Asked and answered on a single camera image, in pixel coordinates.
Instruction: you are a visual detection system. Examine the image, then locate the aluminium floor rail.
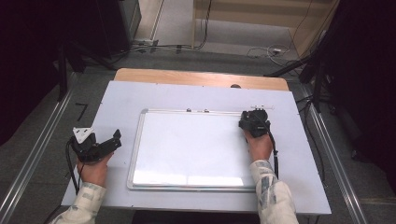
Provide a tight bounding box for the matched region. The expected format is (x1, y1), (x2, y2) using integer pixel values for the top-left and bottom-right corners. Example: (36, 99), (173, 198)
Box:
(0, 73), (78, 224)
(298, 86), (370, 224)

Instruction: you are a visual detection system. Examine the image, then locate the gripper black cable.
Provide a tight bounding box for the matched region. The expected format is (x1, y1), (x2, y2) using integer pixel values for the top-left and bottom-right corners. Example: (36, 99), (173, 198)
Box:
(266, 130), (280, 180)
(64, 139), (81, 196)

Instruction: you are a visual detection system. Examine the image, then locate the silver framed whiteboard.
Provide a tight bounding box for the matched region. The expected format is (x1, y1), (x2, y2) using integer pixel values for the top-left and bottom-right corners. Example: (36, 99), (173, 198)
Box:
(126, 107), (271, 192)

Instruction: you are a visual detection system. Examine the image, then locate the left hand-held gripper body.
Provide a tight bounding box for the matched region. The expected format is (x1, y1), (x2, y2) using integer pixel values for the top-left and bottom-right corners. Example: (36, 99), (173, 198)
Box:
(68, 126), (107, 164)

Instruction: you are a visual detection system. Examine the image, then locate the person's left hand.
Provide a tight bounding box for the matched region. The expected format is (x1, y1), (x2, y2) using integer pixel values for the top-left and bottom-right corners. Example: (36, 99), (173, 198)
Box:
(76, 151), (115, 189)

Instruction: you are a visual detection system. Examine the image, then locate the black cabinet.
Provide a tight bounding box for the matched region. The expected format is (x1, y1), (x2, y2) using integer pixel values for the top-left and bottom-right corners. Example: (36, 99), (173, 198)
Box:
(94, 0), (143, 59)

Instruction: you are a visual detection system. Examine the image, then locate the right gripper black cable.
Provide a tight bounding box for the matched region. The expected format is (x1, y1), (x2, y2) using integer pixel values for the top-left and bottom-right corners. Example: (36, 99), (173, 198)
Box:
(266, 130), (280, 180)

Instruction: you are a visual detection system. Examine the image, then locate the white floor cable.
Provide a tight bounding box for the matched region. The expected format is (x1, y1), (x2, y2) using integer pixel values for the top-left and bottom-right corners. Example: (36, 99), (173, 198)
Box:
(246, 44), (292, 67)

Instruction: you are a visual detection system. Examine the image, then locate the black floor cable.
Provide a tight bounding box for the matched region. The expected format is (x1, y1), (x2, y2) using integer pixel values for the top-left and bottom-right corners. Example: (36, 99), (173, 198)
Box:
(106, 0), (214, 63)

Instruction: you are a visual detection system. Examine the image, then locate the wooden table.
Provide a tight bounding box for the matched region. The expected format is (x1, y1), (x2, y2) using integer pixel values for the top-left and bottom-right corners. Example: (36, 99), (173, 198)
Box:
(113, 67), (290, 92)

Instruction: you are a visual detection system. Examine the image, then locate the black metal stand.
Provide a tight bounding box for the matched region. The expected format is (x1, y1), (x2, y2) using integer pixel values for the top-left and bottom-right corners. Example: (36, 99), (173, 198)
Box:
(56, 43), (70, 102)
(264, 46), (328, 114)

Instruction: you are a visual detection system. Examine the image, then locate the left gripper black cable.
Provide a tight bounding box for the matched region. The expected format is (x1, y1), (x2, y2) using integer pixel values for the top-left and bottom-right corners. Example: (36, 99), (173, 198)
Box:
(64, 139), (81, 196)

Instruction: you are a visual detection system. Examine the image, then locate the large white table sheet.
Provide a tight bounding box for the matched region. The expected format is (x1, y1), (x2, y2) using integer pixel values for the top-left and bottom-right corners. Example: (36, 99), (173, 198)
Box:
(61, 80), (332, 216)

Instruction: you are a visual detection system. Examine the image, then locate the light wooden partition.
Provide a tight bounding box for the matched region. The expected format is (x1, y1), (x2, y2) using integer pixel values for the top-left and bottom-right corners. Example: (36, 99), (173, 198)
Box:
(190, 0), (341, 57)

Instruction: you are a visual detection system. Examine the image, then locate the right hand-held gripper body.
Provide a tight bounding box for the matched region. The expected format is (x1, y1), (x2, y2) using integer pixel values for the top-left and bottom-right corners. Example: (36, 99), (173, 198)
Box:
(246, 105), (276, 138)

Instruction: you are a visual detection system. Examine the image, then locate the person's right hand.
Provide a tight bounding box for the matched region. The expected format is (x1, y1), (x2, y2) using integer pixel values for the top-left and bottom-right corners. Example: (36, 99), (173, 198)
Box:
(243, 128), (276, 163)

